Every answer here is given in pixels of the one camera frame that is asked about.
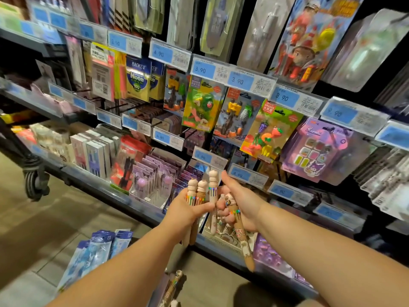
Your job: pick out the person's right hand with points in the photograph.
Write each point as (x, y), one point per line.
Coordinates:
(247, 207)

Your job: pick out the person's left hand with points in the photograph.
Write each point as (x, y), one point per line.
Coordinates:
(180, 217)

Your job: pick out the person's right thumb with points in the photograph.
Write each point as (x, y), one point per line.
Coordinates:
(229, 183)

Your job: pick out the person's left thumb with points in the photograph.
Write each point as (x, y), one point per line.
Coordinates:
(199, 208)

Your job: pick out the white bear-top multicolour pen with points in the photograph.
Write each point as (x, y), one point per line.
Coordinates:
(213, 185)

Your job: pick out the beige bear-top multicolour pen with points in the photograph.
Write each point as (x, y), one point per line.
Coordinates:
(202, 190)
(192, 188)

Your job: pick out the brown cartoon multicolour pen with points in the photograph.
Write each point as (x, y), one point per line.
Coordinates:
(242, 239)

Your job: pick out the person's left forearm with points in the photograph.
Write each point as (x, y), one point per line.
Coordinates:
(124, 271)

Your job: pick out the person's right forearm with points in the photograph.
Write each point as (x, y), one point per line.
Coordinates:
(326, 252)

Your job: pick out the stack of dark purple packs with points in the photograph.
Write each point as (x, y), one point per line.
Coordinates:
(187, 180)

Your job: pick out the row of blue price labels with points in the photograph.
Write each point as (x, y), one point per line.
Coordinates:
(209, 158)
(204, 69)

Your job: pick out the cartoon pen display box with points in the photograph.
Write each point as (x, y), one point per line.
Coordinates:
(223, 236)

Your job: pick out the display box of purple pens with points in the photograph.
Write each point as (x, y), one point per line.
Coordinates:
(151, 182)

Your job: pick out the yellow vehicle eraser pack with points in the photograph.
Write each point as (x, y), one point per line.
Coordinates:
(237, 119)

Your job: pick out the yellow-green fruit eraser pack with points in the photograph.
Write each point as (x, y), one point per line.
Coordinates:
(271, 134)

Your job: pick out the green fruit eraser pack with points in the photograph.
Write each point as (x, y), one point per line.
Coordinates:
(202, 105)

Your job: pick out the purple eraser tray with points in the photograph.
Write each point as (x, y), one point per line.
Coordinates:
(271, 257)

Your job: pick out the red pen pack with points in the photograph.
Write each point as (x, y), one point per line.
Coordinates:
(127, 163)

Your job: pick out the multicolour pen with beige barrel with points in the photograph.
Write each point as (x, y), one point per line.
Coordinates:
(171, 289)

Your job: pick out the blue refill packet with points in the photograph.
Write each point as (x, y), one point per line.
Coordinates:
(99, 249)
(120, 242)
(74, 266)

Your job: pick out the brown hanging packets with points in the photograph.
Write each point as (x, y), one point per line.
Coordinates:
(163, 121)

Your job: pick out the purple cartoon eraser pack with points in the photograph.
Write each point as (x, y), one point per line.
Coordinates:
(319, 153)

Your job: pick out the grey metal shelf edge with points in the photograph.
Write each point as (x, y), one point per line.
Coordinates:
(105, 191)

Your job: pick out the excavator eraser pack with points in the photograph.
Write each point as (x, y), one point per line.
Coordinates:
(175, 92)

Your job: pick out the row of white pen boxes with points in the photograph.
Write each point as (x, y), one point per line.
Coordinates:
(94, 155)

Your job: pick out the yellow blue sticky note pack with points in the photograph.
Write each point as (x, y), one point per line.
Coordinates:
(157, 81)
(138, 79)

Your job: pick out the yellow orange hanging packets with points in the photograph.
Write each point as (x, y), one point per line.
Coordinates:
(120, 76)

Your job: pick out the grey pen blister pack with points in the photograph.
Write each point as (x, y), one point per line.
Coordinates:
(265, 30)

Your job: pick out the green-edged blister pack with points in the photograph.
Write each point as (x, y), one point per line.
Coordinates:
(220, 25)

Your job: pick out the stack of white packets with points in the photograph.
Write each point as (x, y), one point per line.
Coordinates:
(388, 187)

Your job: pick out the white barcode stationery packet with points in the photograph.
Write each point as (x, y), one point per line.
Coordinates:
(102, 75)

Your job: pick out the cartoon figure toy pack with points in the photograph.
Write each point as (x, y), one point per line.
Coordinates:
(314, 41)

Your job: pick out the black cart wheel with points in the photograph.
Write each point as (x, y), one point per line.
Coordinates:
(35, 182)

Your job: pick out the clear hanging packet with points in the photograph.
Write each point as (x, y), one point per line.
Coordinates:
(180, 20)

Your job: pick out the pink display tray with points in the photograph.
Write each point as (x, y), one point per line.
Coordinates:
(54, 100)

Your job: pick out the olive hanging packet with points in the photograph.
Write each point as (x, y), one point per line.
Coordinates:
(148, 12)

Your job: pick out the clear blister pack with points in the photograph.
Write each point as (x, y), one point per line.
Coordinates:
(366, 52)

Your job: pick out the white pink hanging packet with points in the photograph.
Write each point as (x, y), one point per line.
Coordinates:
(76, 62)

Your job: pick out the striped hanging packets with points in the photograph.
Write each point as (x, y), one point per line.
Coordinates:
(110, 11)

